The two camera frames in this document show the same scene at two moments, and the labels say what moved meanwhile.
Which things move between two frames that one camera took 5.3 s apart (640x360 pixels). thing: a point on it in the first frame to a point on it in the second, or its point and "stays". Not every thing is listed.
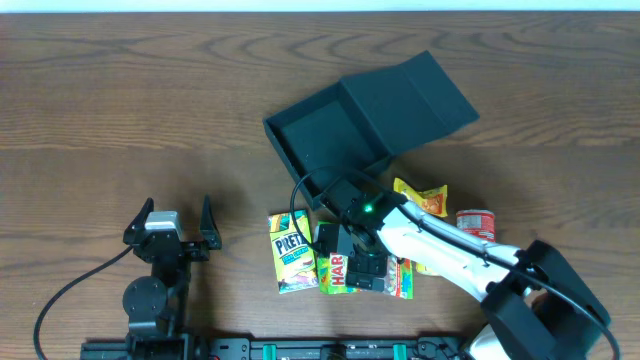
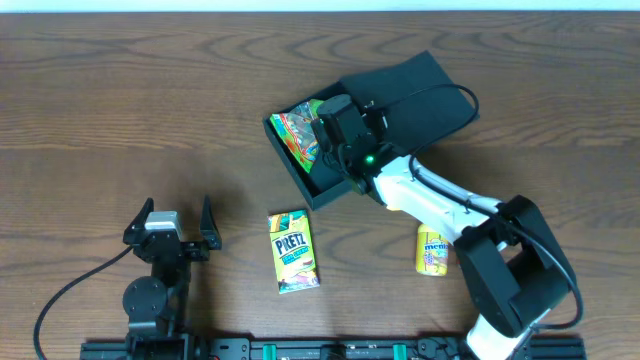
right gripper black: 367,273 to 323,138
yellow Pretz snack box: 293,256 stays
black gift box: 362,121 stays
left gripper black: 187,250 stays
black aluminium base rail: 284,348 stays
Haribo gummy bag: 333,271 to 297,129
